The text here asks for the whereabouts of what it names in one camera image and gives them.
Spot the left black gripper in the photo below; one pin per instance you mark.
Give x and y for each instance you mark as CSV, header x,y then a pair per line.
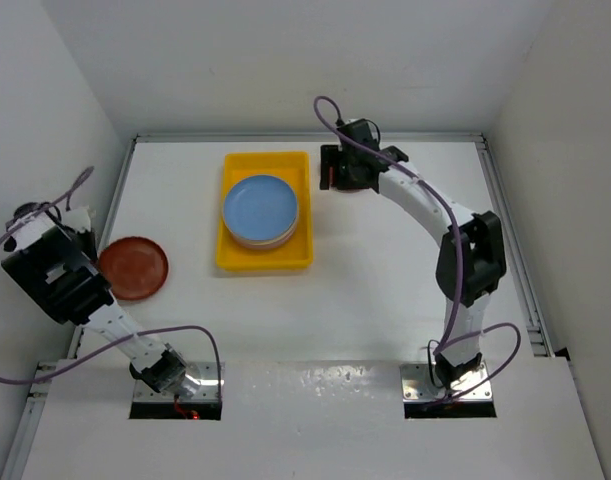
x,y
88,237

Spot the yellow plastic bin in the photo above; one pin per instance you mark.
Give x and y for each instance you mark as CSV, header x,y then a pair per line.
x,y
297,253

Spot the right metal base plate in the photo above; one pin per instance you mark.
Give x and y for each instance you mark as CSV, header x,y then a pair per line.
x,y
473,386

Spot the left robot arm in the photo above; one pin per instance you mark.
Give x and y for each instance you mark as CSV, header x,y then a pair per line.
x,y
51,257

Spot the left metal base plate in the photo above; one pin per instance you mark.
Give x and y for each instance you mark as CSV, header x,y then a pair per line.
x,y
200,385

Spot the light blue plate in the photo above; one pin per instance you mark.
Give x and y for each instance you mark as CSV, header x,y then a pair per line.
x,y
261,196

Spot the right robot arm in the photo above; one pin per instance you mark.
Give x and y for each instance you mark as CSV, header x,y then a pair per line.
x,y
471,260

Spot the dark red plate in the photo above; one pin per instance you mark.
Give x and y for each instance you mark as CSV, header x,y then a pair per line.
x,y
136,267
352,190

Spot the dark red plate top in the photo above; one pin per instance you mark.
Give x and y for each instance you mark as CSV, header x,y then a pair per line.
x,y
352,190

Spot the metal base plate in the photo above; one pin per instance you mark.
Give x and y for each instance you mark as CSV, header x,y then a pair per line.
x,y
200,385
473,386

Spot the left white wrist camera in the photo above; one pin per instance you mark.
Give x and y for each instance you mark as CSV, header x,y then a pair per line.
x,y
79,220

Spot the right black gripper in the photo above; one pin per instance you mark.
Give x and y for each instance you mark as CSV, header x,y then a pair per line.
x,y
332,156

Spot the cream white plate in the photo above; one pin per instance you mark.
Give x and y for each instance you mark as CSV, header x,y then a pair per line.
x,y
260,231

